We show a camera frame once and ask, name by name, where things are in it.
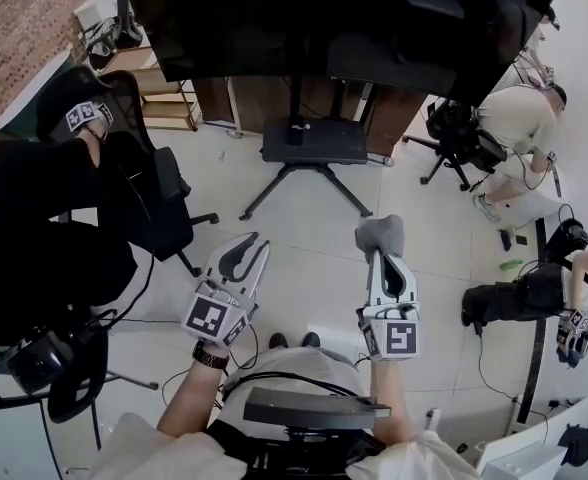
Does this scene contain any round white table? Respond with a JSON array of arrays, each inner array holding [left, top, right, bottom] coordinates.
[[0, 49, 75, 137]]

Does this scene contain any black bag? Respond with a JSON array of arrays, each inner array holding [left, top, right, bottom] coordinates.
[[556, 422, 588, 468]]

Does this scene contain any wooden shelf cart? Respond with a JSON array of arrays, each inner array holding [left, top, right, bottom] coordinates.
[[97, 44, 201, 133]]

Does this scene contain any black chest-mounted box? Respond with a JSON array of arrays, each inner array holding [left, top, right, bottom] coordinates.
[[242, 386, 393, 432]]

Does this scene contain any black floor strip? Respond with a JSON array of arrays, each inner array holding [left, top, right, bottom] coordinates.
[[515, 216, 549, 425]]

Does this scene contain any person's white shirt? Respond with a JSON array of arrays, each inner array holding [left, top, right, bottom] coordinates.
[[87, 345, 480, 480]]

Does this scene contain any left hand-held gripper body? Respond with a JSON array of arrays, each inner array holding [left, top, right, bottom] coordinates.
[[181, 273, 261, 352]]

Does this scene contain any grey cloth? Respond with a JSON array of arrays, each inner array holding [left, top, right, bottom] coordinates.
[[354, 213, 406, 265]]

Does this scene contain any person's left forearm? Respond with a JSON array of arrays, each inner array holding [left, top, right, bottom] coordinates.
[[155, 338, 231, 440]]

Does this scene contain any black wristwatch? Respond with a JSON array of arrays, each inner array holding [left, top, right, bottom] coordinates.
[[191, 339, 231, 370]]

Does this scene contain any white desk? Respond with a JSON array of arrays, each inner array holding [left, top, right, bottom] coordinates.
[[473, 395, 588, 480]]

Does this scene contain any black television screen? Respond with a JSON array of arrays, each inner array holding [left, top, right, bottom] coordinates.
[[120, 0, 563, 108]]

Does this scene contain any black chest harness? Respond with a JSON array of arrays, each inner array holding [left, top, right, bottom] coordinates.
[[204, 416, 388, 480]]

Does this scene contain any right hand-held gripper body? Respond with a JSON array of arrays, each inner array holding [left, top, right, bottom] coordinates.
[[356, 299, 422, 362]]

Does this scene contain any person's right forearm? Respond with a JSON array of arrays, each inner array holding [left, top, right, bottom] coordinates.
[[367, 357, 421, 445]]

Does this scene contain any black TV stand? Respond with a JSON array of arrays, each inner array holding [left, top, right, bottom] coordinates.
[[238, 74, 375, 221]]

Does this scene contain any black headset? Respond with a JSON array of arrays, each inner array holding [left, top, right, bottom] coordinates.
[[6, 327, 78, 397]]

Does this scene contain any brown wooden cabinet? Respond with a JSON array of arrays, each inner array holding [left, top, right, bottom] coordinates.
[[191, 74, 429, 161]]

